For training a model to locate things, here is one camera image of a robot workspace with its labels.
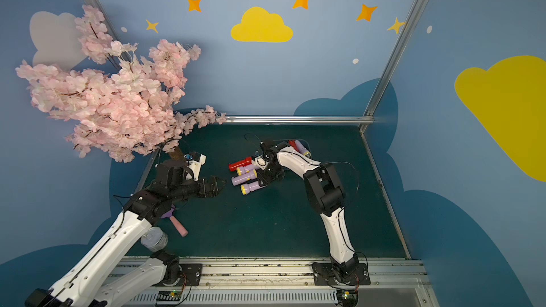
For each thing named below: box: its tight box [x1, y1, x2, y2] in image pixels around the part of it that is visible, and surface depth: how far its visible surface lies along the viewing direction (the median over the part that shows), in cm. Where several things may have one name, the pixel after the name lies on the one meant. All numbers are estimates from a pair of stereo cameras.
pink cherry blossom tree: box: [16, 4, 227, 163], surface depth 63 cm
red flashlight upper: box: [228, 156, 253, 172], surface depth 103 cm
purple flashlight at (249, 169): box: [236, 164, 259, 179], surface depth 101 cm
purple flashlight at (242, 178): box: [231, 169, 259, 187], surface depth 100 cm
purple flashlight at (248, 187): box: [240, 180, 268, 196], surface depth 95 cm
